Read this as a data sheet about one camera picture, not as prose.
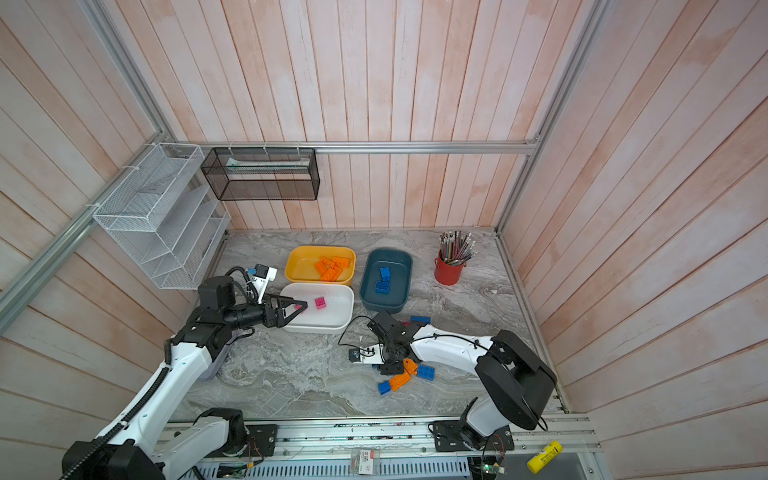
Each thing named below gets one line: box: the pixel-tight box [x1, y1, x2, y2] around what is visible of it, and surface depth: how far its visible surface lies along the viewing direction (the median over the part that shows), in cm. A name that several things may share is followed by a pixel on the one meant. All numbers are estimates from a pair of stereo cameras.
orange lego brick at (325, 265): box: [314, 256, 334, 274], surface depth 109 cm
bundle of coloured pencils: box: [439, 230, 478, 266], surface depth 99 cm
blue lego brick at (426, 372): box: [418, 364, 435, 381], surface depth 84 cm
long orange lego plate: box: [403, 358, 418, 375], surface depth 85 cm
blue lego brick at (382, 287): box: [375, 281, 391, 294], surface depth 103 cm
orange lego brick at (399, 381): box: [389, 373, 412, 392], surface depth 83 cm
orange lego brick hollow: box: [322, 266, 343, 282], surface depth 106 cm
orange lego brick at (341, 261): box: [332, 256, 350, 269], surface depth 109 cm
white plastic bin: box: [280, 283, 355, 335], surface depth 99 cm
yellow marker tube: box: [527, 440, 564, 474], surface depth 71 cm
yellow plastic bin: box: [285, 245, 357, 283], surface depth 109 cm
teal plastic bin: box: [360, 248, 413, 314], surface depth 104 cm
